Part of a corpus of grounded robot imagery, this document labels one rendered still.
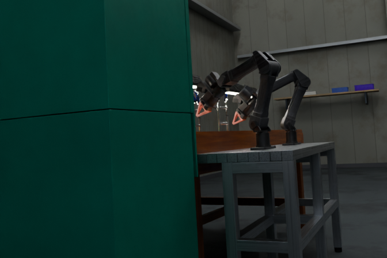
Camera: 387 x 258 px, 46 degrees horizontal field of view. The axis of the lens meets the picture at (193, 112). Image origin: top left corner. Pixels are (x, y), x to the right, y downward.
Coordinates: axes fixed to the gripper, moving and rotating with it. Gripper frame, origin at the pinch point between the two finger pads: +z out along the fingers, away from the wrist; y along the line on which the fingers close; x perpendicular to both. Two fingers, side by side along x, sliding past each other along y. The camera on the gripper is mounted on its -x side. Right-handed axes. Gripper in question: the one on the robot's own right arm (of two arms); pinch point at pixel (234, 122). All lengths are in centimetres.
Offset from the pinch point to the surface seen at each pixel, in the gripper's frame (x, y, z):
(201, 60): -280, -499, 118
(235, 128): -191, -666, 206
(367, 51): -118, -710, -92
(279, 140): 18.6, -38.8, -3.2
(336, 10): -222, -706, -110
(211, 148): 19, 62, -3
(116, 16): -13, 133, -34
